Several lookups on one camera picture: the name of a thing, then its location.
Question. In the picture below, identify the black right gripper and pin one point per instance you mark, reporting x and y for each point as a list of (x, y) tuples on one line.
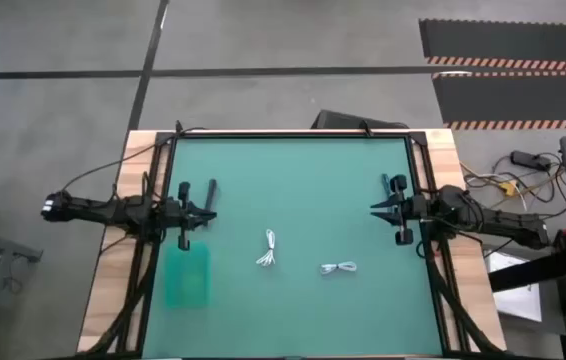
[(410, 207)]

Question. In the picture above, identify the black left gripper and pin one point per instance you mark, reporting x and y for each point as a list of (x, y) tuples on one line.
[(182, 212)]

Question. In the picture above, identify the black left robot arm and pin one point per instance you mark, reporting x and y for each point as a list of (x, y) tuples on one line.
[(103, 210)]

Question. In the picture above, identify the green table mat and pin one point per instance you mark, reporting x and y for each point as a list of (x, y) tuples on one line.
[(303, 200)]

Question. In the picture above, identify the flat black panel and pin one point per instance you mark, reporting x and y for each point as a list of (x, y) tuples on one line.
[(348, 120)]

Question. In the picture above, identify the black power adapter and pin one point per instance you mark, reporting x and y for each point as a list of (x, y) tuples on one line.
[(530, 160)]

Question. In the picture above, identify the white paper sheet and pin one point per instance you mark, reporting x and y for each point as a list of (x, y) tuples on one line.
[(515, 295)]

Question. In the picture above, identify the black hazard-striped floor mat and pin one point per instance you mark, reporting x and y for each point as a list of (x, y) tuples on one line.
[(513, 40), (518, 100)]

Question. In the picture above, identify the black frame clamp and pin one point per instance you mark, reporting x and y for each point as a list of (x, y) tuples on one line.
[(366, 129), (179, 127)]

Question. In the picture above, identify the black aluminium table frame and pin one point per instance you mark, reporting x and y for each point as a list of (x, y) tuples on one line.
[(288, 134)]

